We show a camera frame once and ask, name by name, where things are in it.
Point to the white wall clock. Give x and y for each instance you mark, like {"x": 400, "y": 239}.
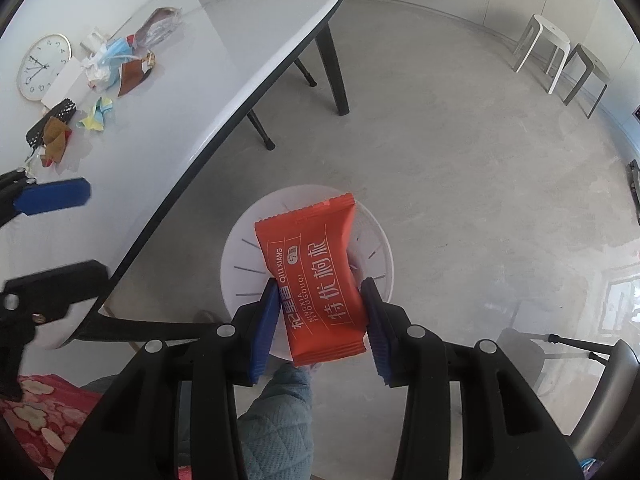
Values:
{"x": 44, "y": 66}

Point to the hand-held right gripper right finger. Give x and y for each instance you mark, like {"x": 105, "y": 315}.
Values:
{"x": 376, "y": 342}

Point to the red floral cloth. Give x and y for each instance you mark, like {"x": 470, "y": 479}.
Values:
{"x": 35, "y": 410}

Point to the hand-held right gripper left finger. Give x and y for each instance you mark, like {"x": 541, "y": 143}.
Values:
{"x": 262, "y": 332}

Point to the crumpled white tissue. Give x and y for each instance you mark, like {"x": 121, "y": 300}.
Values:
{"x": 100, "y": 77}

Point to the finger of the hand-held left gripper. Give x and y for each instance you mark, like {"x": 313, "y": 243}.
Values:
{"x": 50, "y": 196}
{"x": 55, "y": 285}

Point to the black table leg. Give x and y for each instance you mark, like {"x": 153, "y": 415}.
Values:
{"x": 335, "y": 75}

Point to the blue quilted clothing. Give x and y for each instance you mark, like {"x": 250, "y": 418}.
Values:
{"x": 275, "y": 425}

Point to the red snack packet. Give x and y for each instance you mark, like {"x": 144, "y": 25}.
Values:
{"x": 315, "y": 270}

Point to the yellow and blue wrapper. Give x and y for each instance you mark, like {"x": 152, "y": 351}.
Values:
{"x": 95, "y": 119}

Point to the blue face mask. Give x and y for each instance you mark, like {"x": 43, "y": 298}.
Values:
{"x": 117, "y": 50}

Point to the grey stool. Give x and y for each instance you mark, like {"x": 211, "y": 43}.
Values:
{"x": 590, "y": 62}

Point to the white stool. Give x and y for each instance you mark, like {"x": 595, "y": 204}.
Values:
{"x": 547, "y": 27}

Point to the white round trash bin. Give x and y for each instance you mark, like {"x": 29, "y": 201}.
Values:
{"x": 245, "y": 265}

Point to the glossy brown wrapper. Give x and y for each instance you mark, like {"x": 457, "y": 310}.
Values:
{"x": 131, "y": 74}

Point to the white card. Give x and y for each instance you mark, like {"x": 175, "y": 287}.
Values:
{"x": 62, "y": 87}

